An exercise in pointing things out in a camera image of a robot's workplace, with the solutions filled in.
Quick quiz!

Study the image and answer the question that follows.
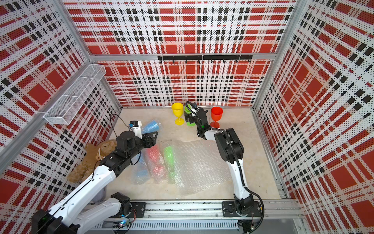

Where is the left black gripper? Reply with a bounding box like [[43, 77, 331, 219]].
[[127, 131, 158, 160]]

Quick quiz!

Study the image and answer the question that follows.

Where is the red plastic wine glass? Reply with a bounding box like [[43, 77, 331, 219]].
[[210, 107, 223, 128]]

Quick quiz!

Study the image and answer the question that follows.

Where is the yellow plastic wine glass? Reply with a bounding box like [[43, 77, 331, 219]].
[[171, 102, 184, 126]]

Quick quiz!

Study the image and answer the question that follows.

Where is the green glass bundle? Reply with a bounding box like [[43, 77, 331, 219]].
[[163, 145, 184, 188]]

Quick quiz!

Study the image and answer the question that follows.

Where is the red glass bundle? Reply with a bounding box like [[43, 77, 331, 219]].
[[145, 145, 168, 184]]

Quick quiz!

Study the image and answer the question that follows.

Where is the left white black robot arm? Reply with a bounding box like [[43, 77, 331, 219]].
[[31, 131, 158, 234]]

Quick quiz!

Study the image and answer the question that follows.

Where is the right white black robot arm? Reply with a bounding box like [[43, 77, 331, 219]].
[[185, 101, 265, 219]]

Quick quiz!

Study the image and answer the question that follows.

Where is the blue glass in bubble wrap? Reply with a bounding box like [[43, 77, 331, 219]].
[[141, 120, 162, 134]]

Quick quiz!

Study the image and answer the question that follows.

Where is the wrapped light blue glass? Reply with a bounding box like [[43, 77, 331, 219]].
[[131, 155, 151, 185]]

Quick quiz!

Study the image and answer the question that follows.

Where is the brown teddy bear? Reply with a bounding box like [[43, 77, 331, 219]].
[[67, 140, 117, 183]]

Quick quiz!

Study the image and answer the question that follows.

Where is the green circuit board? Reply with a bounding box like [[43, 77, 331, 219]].
[[113, 219, 132, 231]]

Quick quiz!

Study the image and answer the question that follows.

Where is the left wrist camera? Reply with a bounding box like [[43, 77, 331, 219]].
[[129, 121, 142, 139]]

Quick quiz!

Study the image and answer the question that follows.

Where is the black wall hook rail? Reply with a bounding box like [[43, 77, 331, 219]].
[[157, 55, 253, 62]]

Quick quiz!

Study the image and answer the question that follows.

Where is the white wire mesh basket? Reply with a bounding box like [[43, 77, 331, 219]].
[[43, 64, 106, 125]]

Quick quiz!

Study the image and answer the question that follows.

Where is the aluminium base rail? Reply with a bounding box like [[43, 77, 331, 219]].
[[84, 199, 308, 234]]

